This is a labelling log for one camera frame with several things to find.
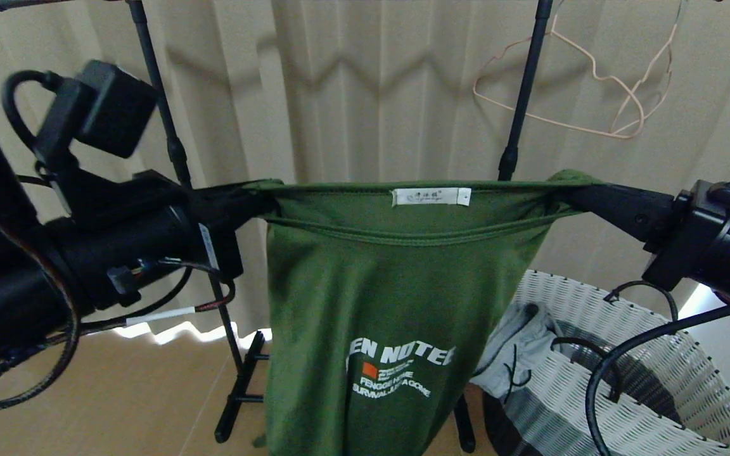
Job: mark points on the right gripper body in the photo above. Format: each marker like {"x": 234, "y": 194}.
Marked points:
{"x": 720, "y": 240}

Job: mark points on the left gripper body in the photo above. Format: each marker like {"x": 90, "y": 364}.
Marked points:
{"x": 149, "y": 240}

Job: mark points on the pink clothes hanger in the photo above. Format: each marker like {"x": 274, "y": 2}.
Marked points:
{"x": 642, "y": 117}
{"x": 659, "y": 54}

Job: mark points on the green printed t-shirt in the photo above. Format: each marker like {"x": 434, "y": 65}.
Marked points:
{"x": 371, "y": 285}

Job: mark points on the black clothes rack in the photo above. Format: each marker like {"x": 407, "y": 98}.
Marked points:
{"x": 178, "y": 155}

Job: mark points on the white laundry basket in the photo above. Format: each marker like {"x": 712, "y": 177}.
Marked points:
{"x": 593, "y": 297}

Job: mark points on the pale grey shorts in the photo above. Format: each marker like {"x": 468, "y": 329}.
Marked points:
{"x": 523, "y": 342}

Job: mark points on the beige curtain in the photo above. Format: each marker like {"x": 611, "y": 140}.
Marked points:
{"x": 371, "y": 95}

